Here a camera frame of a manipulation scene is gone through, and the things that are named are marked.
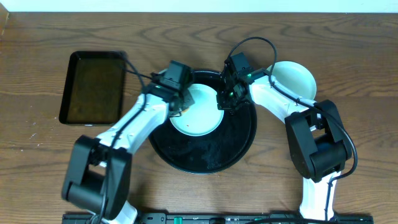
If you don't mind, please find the light blue plate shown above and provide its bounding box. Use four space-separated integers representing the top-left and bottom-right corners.
170 83 224 136
272 61 317 100

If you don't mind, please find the light blue plate top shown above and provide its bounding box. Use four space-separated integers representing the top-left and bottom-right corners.
272 61 317 100

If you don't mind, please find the round black serving tray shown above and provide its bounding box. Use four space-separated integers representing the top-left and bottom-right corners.
149 70 257 174

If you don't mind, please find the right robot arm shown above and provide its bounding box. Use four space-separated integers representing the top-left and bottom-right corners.
217 67 358 221

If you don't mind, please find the black rectangular water tray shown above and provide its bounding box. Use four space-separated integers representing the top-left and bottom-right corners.
58 51 126 125

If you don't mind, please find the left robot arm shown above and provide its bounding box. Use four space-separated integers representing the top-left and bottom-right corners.
62 83 194 223

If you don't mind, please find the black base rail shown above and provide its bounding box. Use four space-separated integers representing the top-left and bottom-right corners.
62 212 374 224

